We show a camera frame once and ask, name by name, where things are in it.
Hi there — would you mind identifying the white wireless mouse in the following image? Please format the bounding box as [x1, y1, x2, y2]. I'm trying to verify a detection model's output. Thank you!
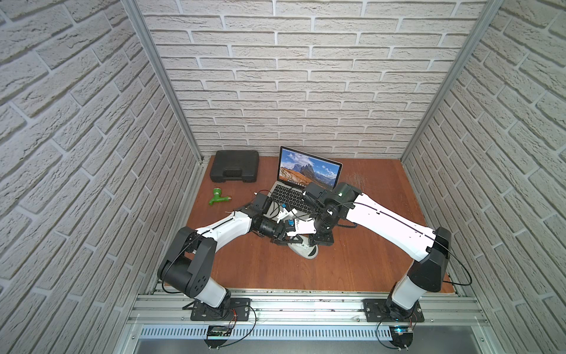
[287, 235, 318, 260]

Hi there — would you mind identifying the silver laptop with mountain wallpaper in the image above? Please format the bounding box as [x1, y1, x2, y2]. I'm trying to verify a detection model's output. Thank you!
[269, 146, 343, 221]

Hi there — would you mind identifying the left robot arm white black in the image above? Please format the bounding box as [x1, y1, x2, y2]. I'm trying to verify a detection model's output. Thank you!
[157, 193, 297, 308]

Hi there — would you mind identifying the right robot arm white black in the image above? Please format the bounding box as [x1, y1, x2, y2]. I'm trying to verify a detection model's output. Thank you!
[303, 183, 453, 319]

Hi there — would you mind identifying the green plastic toy left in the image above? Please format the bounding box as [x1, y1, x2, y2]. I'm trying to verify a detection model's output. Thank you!
[209, 187, 231, 206]

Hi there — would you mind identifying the black plastic tool case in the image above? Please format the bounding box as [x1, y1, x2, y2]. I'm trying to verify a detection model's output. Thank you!
[209, 150, 259, 183]

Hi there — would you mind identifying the left controller board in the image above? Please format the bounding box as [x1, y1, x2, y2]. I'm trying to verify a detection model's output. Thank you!
[204, 325, 232, 349]

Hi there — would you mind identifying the controller board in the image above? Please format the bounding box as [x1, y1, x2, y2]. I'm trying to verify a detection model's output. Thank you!
[389, 327, 414, 350]
[204, 325, 232, 349]

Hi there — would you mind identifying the right controller board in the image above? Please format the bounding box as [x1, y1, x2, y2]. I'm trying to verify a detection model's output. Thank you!
[389, 327, 414, 350]

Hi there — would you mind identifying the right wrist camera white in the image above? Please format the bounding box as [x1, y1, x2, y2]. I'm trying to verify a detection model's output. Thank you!
[286, 219, 317, 236]

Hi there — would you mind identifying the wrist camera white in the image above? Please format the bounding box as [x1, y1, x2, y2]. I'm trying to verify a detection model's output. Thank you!
[277, 206, 297, 223]
[286, 219, 317, 236]

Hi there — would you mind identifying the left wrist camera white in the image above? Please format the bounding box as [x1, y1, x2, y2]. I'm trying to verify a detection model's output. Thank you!
[277, 206, 297, 223]

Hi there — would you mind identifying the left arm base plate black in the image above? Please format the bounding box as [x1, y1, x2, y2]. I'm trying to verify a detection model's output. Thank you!
[190, 297, 251, 322]

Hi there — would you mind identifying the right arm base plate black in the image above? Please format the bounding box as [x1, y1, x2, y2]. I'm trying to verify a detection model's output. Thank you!
[363, 299, 425, 323]

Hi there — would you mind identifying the aluminium rail frame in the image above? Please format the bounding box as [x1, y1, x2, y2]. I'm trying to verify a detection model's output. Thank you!
[114, 289, 503, 353]

